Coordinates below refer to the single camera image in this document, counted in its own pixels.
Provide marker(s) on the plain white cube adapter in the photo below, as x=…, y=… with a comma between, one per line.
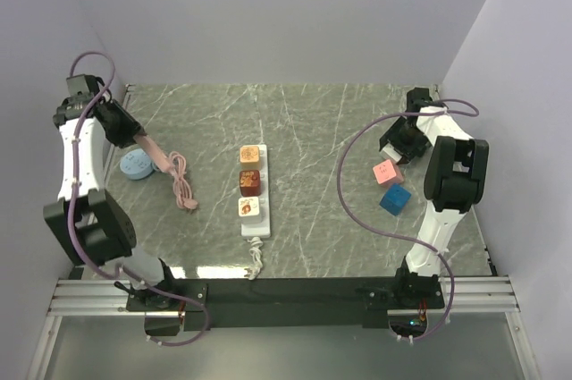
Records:
x=389, y=152

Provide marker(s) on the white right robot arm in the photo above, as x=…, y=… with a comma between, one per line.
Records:
x=454, y=182

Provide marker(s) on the pink power strip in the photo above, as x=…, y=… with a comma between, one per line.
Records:
x=156, y=154

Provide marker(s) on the blue cube plug adapter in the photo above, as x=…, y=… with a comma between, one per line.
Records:
x=395, y=199

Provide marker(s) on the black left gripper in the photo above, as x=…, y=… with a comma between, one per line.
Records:
x=130, y=127

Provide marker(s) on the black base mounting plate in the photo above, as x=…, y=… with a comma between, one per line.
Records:
x=275, y=302

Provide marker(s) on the white patterned cube adapter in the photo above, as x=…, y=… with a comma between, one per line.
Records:
x=250, y=211

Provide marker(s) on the aluminium front rail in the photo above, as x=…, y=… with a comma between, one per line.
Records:
x=98, y=298

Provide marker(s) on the tan cube plug adapter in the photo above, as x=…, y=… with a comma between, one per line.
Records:
x=249, y=157

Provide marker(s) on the pink cube plug adapter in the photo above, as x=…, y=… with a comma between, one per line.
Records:
x=387, y=173

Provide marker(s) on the white power strip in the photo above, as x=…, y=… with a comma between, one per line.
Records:
x=263, y=230

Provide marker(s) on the light blue round socket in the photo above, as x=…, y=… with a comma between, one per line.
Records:
x=136, y=165

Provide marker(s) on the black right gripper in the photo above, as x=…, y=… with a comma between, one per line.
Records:
x=408, y=152

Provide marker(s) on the brown cube plug adapter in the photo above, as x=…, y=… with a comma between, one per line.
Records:
x=250, y=183

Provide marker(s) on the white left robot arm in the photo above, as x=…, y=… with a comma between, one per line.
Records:
x=87, y=221

